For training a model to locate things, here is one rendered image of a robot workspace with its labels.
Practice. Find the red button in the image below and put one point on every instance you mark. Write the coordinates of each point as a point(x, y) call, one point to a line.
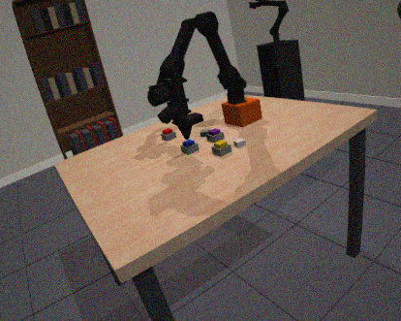
point(168, 134)

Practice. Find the yellow button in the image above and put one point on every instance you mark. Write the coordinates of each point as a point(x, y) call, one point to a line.
point(221, 148)

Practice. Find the blue button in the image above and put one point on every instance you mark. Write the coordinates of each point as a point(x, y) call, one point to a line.
point(189, 147)

